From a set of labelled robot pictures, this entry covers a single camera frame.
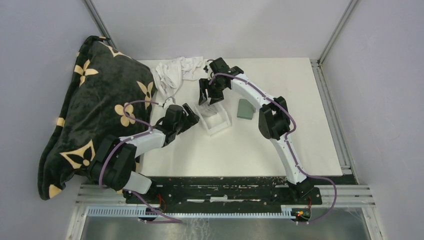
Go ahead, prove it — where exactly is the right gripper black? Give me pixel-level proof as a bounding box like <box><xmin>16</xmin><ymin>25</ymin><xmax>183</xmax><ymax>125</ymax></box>
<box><xmin>198</xmin><ymin>78</ymin><xmax>226</xmax><ymax>105</ymax></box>

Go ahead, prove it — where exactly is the clear plastic card box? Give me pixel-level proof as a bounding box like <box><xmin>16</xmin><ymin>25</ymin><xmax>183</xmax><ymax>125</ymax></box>
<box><xmin>194</xmin><ymin>102</ymin><xmax>232</xmax><ymax>136</ymax></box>

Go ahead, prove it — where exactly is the green leather card holder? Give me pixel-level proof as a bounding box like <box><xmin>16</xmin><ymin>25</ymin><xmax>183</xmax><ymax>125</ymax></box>
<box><xmin>236</xmin><ymin>99</ymin><xmax>256</xmax><ymax>120</ymax></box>

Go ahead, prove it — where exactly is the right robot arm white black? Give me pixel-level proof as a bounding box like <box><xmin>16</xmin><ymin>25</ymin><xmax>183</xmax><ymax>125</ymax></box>
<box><xmin>198</xmin><ymin>57</ymin><xmax>314</xmax><ymax>204</ymax></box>

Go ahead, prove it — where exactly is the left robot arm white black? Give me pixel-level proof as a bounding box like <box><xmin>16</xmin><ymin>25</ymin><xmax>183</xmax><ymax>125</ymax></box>
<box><xmin>87</xmin><ymin>103</ymin><xmax>200</xmax><ymax>204</ymax></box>

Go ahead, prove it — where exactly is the stack of credit cards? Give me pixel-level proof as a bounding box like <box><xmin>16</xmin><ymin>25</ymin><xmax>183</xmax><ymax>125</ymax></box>
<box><xmin>198</xmin><ymin>103</ymin><xmax>219</xmax><ymax>118</ymax></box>

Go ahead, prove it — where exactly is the white crumpled cloth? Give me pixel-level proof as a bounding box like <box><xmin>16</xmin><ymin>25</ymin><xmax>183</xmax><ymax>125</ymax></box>
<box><xmin>150</xmin><ymin>56</ymin><xmax>205</xmax><ymax>99</ymax></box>

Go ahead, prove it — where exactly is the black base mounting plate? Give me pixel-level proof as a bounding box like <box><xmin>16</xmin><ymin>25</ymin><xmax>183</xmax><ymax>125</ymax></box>
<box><xmin>124</xmin><ymin>175</ymin><xmax>359</xmax><ymax>215</ymax></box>

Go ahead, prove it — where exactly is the black floral blanket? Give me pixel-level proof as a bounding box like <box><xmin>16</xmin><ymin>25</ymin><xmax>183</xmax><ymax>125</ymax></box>
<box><xmin>37</xmin><ymin>35</ymin><xmax>157</xmax><ymax>201</ymax></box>

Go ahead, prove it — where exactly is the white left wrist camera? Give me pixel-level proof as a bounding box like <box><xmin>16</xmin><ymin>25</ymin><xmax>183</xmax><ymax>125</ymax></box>
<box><xmin>161</xmin><ymin>96</ymin><xmax>176</xmax><ymax>109</ymax></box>

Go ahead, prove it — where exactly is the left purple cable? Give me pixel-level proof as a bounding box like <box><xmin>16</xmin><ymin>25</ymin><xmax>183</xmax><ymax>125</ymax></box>
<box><xmin>98</xmin><ymin>99</ymin><xmax>184</xmax><ymax>224</ymax></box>

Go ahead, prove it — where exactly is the aluminium rail frame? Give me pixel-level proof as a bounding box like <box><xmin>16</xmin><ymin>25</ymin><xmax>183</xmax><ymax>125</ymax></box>
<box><xmin>64</xmin><ymin>0</ymin><xmax>387</xmax><ymax>240</ymax></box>

